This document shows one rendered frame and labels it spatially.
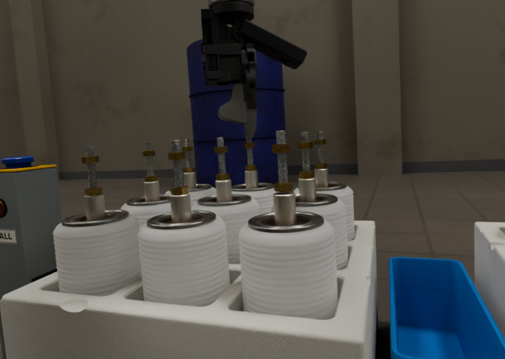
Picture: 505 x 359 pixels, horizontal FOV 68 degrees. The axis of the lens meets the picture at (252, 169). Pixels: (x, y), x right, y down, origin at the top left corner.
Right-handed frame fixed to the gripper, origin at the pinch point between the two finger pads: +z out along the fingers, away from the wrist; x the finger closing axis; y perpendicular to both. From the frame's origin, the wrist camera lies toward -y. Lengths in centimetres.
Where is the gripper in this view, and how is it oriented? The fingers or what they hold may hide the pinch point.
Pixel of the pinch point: (252, 132)
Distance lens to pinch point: 63.1
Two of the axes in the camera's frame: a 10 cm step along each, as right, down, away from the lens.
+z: 0.6, 9.9, 0.9
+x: 1.3, 0.8, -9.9
